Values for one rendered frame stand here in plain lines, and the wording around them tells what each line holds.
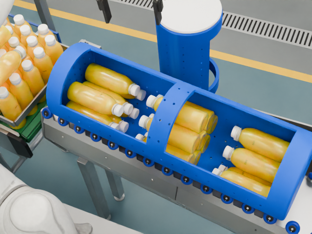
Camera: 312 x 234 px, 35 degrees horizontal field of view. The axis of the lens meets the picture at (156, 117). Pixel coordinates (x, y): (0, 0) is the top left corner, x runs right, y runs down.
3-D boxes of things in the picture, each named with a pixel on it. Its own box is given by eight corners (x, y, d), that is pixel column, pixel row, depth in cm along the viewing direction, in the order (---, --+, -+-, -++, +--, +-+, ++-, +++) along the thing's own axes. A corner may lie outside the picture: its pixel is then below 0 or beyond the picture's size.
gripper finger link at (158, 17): (155, -5, 120) (158, -5, 119) (159, 17, 125) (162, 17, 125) (152, 2, 118) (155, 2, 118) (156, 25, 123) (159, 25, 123)
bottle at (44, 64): (41, 80, 205) (29, 49, 190) (58, 75, 205) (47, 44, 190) (43, 92, 201) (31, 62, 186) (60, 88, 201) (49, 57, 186)
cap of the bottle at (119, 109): (119, 110, 169) (124, 112, 168) (113, 116, 166) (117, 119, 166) (120, 101, 167) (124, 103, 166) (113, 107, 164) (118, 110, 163)
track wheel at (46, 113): (51, 110, 184) (54, 109, 186) (42, 106, 186) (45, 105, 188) (49, 121, 186) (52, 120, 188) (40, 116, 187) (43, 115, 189)
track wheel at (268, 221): (278, 216, 154) (280, 213, 156) (265, 209, 156) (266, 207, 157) (273, 227, 156) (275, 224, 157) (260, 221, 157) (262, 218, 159)
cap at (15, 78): (22, 81, 181) (20, 78, 179) (11, 85, 180) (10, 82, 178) (19, 74, 183) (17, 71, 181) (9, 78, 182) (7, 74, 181)
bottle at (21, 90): (40, 112, 195) (27, 82, 180) (23, 119, 194) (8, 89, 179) (35, 99, 199) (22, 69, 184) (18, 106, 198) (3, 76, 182)
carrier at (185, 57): (178, 156, 266) (225, 137, 271) (171, 44, 195) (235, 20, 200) (157, 118, 282) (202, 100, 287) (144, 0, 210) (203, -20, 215)
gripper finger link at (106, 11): (102, 1, 121) (99, 1, 121) (108, 23, 126) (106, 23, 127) (106, -6, 123) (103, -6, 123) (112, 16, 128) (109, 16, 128)
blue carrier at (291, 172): (277, 237, 153) (295, 190, 131) (53, 130, 182) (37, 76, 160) (308, 170, 168) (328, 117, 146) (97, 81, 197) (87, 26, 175)
